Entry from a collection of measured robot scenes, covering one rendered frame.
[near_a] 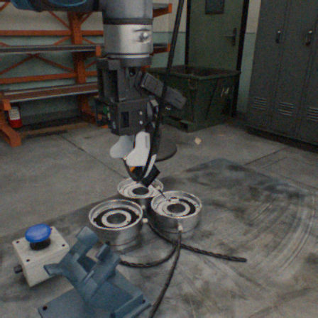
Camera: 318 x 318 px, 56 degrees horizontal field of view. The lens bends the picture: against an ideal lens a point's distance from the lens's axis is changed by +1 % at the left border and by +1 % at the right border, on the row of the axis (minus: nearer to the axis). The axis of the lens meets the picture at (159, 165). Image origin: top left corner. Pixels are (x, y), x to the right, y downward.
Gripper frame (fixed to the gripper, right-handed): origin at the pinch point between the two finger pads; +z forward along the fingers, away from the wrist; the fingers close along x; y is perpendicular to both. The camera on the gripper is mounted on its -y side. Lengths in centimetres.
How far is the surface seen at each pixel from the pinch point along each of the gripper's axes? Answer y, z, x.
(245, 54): -330, 7, -199
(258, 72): -278, 21, -146
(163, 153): -59, 31, -60
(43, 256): 20.9, 8.7, 1.1
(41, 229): 19.7, 5.7, -1.7
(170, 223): -1.7, 10.5, 6.0
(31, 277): 23.3, 11.5, 1.2
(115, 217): 4.5, 11.3, -3.8
